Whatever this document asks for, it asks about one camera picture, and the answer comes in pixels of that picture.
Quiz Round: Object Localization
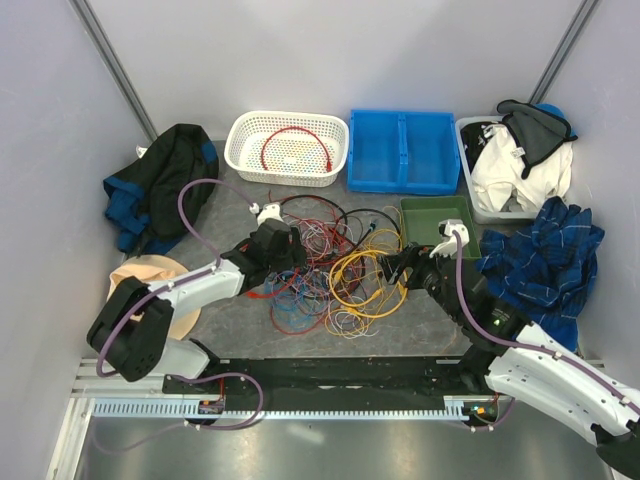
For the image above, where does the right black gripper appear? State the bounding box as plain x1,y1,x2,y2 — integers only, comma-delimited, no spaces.
376,241,463,322

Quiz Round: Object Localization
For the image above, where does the red ethernet cable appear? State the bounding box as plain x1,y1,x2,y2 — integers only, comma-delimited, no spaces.
260,127,335,174
247,269,331,334

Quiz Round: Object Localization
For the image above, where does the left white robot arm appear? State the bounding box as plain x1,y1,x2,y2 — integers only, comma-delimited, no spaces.
87,218,307,393

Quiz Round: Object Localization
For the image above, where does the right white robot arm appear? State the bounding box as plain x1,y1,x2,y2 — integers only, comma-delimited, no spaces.
377,244,639,479

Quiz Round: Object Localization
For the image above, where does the green plastic tray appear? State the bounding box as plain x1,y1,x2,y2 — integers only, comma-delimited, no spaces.
400,196,481,260

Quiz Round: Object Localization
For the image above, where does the white perforated plastic basket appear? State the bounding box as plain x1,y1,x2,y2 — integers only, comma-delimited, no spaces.
224,110,350,188

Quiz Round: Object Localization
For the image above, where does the grey plastic tub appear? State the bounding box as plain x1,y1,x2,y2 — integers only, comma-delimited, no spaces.
455,116,547,224

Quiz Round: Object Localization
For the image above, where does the blue divided plastic bin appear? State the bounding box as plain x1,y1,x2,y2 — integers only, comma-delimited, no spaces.
346,110,461,196

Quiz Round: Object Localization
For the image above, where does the beige bucket hat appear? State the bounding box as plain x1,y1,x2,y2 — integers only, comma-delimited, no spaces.
107,255,201,340

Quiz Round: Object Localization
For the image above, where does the black and blue jacket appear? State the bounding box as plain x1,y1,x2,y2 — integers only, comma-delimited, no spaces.
103,124,219,256

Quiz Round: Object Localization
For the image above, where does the white garment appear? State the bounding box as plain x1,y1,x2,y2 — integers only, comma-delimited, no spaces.
466,122,573,213

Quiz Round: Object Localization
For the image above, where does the blue plaid shirt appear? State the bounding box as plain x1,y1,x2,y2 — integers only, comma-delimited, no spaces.
476,197,605,352

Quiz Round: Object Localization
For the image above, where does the grey black-trimmed cloth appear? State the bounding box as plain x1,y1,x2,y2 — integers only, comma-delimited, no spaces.
496,99,575,180

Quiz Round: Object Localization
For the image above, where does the blue cap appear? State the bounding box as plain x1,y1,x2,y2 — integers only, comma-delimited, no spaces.
536,103,578,140

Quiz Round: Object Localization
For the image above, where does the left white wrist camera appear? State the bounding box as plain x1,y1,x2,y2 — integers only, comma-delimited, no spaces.
249,202,282,226

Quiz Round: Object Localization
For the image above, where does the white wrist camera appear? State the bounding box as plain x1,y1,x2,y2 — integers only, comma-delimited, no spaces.
249,202,282,226
429,219,469,258

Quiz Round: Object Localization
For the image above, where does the yellow ethernet cable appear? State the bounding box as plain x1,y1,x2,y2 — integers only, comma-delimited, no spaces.
329,228,410,321

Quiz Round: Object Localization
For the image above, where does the thin blue wire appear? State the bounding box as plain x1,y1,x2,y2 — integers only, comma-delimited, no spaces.
264,269,331,321

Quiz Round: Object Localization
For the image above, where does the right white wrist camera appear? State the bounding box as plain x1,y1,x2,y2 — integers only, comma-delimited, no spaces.
429,219,469,258

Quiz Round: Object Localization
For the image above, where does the black thick cable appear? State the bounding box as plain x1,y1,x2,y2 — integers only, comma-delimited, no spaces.
279,194,404,251

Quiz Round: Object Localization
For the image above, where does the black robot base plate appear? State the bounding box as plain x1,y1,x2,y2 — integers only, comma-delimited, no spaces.
162,355,501,414

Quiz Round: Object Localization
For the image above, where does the slotted cable duct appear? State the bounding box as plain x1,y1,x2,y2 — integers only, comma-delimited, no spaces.
93,390,497,421

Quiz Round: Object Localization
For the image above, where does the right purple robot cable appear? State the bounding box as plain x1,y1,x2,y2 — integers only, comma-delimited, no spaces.
452,229,640,432

